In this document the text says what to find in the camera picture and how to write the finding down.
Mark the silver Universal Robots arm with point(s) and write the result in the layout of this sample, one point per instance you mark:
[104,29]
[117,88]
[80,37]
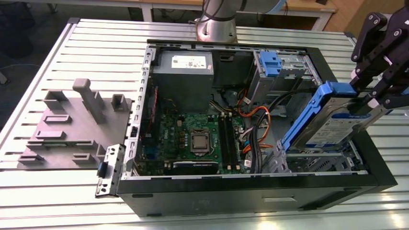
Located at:
[217,31]

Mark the wooden desk white frame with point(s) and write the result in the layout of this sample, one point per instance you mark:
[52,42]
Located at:
[307,9]

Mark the grey parts rack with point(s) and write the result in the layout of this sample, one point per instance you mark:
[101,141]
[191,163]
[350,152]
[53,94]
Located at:
[80,134]

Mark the black open PC case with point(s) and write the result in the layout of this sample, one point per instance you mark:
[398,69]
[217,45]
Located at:
[224,198]

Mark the black RAM slot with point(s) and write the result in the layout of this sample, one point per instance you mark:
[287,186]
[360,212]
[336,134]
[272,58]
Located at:
[232,141]
[224,141]

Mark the blue drive latch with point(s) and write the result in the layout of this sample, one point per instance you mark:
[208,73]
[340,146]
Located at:
[269,64]

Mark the CPU socket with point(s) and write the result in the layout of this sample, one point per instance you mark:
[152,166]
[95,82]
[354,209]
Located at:
[199,131]

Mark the hard disk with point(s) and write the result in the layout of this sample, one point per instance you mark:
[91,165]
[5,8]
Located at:
[332,129]

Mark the black graphics card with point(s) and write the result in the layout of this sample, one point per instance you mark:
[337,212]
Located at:
[192,167]

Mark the silver CPU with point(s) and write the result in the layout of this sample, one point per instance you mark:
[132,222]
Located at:
[199,142]

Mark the grey power supply unit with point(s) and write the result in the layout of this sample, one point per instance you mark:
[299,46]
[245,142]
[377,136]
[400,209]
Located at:
[181,88]

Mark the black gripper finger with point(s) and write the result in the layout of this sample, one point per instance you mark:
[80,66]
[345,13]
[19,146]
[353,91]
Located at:
[396,86]
[370,36]

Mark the grey metal drive cage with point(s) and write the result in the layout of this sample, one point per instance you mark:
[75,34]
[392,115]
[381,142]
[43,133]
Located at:
[265,88]

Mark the wooden cabinet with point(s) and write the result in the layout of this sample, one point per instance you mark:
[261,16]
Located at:
[348,14]

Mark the metal disk bay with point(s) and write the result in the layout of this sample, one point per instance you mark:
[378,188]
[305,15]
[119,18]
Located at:
[318,156]

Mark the green motherboard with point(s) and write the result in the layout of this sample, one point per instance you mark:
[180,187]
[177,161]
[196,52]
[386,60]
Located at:
[172,143]

